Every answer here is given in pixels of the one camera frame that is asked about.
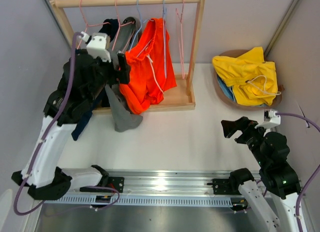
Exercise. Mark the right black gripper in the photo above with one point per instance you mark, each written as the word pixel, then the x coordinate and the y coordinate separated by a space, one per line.
pixel 246 125

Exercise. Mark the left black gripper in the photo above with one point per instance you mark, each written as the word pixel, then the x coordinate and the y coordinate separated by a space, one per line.
pixel 122 77

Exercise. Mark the orange shorts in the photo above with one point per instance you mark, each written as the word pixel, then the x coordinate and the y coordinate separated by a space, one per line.
pixel 147 79

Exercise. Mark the light blue shorts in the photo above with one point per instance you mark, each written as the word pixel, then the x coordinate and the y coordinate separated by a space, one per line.
pixel 227 91

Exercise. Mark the yellow shorts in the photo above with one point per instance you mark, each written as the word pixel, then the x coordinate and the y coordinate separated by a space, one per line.
pixel 252 78

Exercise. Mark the pink hanger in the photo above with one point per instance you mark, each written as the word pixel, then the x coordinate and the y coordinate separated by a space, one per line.
pixel 179 30
pixel 119 25
pixel 87 25

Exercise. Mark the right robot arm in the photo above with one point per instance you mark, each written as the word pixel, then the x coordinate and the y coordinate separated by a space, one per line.
pixel 270 150

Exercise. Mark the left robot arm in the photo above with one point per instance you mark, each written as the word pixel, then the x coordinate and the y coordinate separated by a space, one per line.
pixel 79 90

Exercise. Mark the navy blue shorts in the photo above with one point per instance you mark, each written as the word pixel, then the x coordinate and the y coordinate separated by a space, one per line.
pixel 110 30

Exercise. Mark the grey shorts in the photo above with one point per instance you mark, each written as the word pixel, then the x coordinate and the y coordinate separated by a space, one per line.
pixel 123 118

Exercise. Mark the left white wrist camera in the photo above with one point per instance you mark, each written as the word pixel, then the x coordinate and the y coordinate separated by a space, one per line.
pixel 97 45

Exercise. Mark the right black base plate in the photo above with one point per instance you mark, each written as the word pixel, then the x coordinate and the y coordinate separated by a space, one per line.
pixel 222 186

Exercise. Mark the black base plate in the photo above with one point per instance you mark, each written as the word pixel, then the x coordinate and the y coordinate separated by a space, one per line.
pixel 116 183
pixel 222 186

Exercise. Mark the slotted grey cable duct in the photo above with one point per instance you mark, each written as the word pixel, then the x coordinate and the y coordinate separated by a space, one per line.
pixel 139 200

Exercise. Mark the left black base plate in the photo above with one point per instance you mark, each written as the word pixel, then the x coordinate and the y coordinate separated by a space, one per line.
pixel 116 183

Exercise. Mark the aluminium mounting rail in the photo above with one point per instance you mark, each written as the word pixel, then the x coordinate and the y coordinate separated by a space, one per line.
pixel 168 183

